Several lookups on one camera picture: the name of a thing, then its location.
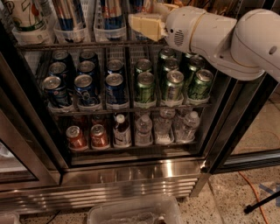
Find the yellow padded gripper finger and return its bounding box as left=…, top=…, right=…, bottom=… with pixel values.
left=153, top=2, right=179, bottom=15
left=128, top=13, right=167, bottom=41

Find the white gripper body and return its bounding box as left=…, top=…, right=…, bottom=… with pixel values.
left=165, top=6, right=207, bottom=53

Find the red bull can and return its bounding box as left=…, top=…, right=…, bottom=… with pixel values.
left=129, top=0, right=153, bottom=40
left=101, top=0, right=123, bottom=30
left=52, top=0, right=86, bottom=31

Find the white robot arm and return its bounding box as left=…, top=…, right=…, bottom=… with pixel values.
left=129, top=3, right=280, bottom=81

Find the gold can left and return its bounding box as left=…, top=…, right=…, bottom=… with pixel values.
left=164, top=0, right=201, bottom=8

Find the gold can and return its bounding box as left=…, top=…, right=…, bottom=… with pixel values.
left=164, top=0, right=201, bottom=8
left=199, top=0, right=239, bottom=16

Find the gold can right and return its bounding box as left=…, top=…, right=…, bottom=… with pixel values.
left=199, top=0, right=239, bottom=16

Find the green can front middle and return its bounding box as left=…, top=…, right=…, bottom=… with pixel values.
left=162, top=70, right=184, bottom=101

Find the green can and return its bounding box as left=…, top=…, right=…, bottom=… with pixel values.
left=136, top=72, right=155, bottom=103
left=188, top=69, right=214, bottom=100
left=162, top=70, right=184, bottom=101

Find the green can front left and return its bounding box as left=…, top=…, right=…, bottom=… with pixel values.
left=136, top=72, right=155, bottom=103

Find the green can front right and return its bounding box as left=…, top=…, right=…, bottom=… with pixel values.
left=188, top=69, right=214, bottom=100

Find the blue can front right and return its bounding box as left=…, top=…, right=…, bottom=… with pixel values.
left=105, top=73, right=127, bottom=105

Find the blue can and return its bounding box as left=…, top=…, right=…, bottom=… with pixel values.
left=74, top=74, right=100, bottom=106
left=42, top=76, right=72, bottom=108
left=105, top=73, right=127, bottom=105

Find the blue can front middle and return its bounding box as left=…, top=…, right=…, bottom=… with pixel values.
left=74, top=74, right=100, bottom=106

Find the stainless steel fridge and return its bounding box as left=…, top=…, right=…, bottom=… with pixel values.
left=0, top=0, right=275, bottom=215

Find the blue can front left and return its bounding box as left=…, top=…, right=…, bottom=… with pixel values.
left=42, top=76, right=72, bottom=108

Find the open fridge door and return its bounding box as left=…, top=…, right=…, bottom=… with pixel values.
left=199, top=73, right=280, bottom=174

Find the white patterned tall can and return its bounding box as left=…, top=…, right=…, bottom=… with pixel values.
left=3, top=0, right=46, bottom=32

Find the water bottle middle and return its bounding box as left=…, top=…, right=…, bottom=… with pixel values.
left=154, top=109, right=175, bottom=144

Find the water bottle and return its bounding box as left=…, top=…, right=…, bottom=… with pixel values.
left=136, top=115, right=152, bottom=146
left=154, top=109, right=175, bottom=144
left=176, top=111, right=200, bottom=143

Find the water bottle right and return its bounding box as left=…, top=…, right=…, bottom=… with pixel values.
left=176, top=111, right=200, bottom=143

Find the water bottle left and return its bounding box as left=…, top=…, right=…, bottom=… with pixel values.
left=136, top=115, right=152, bottom=146

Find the brown drink bottle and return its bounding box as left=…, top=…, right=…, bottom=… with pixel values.
left=113, top=114, right=131, bottom=147

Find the clear plastic bin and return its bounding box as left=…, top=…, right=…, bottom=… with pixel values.
left=87, top=195, right=183, bottom=224

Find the black stand leg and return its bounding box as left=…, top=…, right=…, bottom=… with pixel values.
left=243, top=191, right=280, bottom=214

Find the orange cable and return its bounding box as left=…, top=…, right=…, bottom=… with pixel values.
left=238, top=171, right=270, bottom=224

